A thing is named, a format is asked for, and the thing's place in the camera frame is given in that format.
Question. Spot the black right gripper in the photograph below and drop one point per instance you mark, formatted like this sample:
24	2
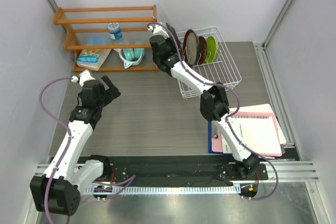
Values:
174	50

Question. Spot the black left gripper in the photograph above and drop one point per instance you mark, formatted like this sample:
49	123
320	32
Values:
110	94

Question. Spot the white wire dish rack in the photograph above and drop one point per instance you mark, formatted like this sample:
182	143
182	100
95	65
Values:
223	67

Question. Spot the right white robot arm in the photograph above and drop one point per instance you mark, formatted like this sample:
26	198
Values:
214	105

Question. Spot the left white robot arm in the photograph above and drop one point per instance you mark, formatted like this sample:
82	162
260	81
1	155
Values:
58	190

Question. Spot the orange wooden shelf rack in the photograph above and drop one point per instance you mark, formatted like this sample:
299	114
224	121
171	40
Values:
86	28

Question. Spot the paperback book with blue cover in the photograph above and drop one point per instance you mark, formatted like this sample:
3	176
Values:
92	59

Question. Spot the white teal cat-ear headphones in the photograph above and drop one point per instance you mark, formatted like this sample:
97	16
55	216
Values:
131	56

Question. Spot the small brown rimmed plate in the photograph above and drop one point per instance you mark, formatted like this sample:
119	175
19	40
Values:
203	50

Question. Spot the green plastic plate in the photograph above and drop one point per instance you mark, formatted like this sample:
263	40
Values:
211	49

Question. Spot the clear water bottle blue cap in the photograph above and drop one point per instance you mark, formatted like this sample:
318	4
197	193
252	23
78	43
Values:
115	33

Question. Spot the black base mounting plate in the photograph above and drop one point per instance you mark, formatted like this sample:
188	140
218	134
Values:
178	171

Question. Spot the blue clipboard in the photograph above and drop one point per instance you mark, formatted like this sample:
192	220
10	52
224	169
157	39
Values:
214	140

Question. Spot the pink paper sheet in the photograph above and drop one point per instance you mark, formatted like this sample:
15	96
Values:
258	129

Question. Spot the white printed manual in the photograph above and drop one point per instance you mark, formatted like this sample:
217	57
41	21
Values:
225	146

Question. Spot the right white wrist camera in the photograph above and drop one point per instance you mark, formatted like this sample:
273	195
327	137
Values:
158	30

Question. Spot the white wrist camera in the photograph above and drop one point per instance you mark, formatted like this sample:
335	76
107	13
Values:
158	30
84	76

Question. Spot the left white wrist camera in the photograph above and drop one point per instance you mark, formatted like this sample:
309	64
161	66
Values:
84	76

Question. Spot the white slotted cable duct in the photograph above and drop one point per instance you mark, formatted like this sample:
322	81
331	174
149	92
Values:
94	190

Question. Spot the aluminium front rail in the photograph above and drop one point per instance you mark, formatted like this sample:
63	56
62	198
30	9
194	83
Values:
288	172

